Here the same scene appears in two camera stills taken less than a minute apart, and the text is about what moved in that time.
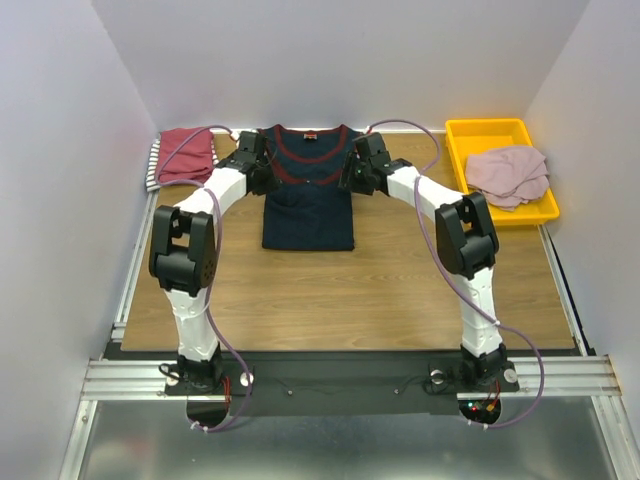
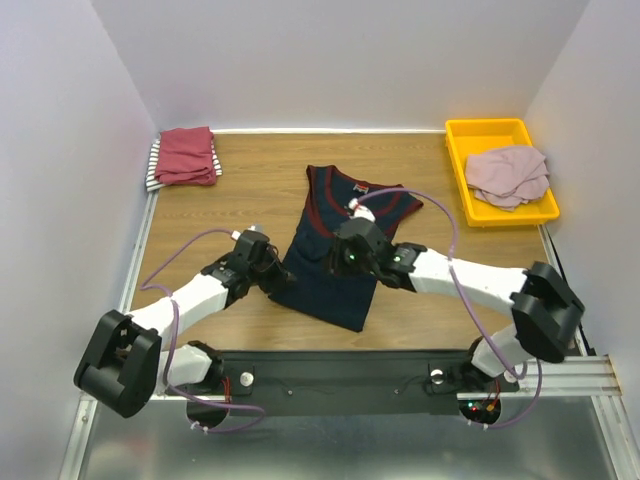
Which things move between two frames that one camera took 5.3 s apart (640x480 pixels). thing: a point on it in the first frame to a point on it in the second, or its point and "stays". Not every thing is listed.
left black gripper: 271,185 to 281,277
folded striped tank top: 152,181 stays
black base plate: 341,383 stays
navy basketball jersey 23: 304,207 to 310,284
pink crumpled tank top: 508,176 stays
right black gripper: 351,178 to 337,257
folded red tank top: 194,162 stays
